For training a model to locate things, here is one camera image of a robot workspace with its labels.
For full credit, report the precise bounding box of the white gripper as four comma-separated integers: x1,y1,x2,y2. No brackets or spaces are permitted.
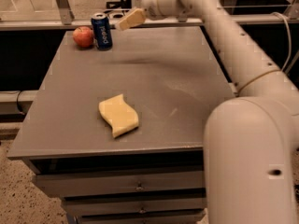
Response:
115,0,181,31

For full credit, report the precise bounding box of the blue pepsi can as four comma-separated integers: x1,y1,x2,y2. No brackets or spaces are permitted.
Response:
91,12,113,50

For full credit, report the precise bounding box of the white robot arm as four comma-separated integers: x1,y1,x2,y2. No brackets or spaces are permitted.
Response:
117,0,299,224

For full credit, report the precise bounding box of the red apple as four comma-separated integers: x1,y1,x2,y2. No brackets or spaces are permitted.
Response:
73,26,93,48

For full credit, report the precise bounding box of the grey metal railing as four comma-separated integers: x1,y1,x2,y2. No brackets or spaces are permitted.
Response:
0,0,299,32

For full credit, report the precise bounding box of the grey drawer cabinet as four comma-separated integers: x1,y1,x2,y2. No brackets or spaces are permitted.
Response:
8,27,232,224

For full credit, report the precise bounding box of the yellow wavy sponge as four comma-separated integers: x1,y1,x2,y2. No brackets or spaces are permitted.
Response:
98,94,139,138

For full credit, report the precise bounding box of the top grey drawer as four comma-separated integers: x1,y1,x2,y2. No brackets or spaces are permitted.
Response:
33,170,205,198

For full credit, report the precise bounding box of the grey drawer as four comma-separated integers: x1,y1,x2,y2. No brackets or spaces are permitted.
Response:
33,170,205,198
62,195,206,217
78,210,204,224

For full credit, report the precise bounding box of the middle grey drawer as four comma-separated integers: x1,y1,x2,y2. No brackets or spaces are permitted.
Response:
62,195,206,217

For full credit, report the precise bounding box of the bottom grey drawer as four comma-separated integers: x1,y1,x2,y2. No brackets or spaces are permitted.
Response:
78,210,204,224

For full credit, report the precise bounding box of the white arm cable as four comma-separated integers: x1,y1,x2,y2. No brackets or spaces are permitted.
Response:
270,11,299,75

